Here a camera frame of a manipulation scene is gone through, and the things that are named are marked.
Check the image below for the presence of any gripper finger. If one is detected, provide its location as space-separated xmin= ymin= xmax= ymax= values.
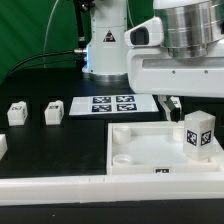
xmin=158 ymin=95 xmax=182 ymax=122

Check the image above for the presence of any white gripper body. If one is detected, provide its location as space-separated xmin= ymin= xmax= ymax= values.
xmin=127 ymin=46 xmax=224 ymax=98

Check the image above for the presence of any white square tabletop part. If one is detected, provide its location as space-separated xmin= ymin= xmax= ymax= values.
xmin=106 ymin=121 xmax=224 ymax=175

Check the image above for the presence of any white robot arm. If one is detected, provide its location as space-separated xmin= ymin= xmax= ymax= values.
xmin=80 ymin=0 xmax=224 ymax=99

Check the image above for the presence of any white sheet with AprilTags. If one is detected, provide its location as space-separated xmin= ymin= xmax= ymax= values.
xmin=69 ymin=94 xmax=158 ymax=116

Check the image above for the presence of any white L-shaped obstacle fence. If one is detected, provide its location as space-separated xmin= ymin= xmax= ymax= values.
xmin=0 ymin=172 xmax=224 ymax=206

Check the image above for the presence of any white block left edge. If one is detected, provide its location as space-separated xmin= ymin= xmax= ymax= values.
xmin=0 ymin=134 xmax=8 ymax=160

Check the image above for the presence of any black cable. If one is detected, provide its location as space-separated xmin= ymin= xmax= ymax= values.
xmin=6 ymin=48 xmax=88 ymax=77

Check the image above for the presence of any grey cable left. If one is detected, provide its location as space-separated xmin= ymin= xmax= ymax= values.
xmin=42 ymin=0 xmax=61 ymax=69

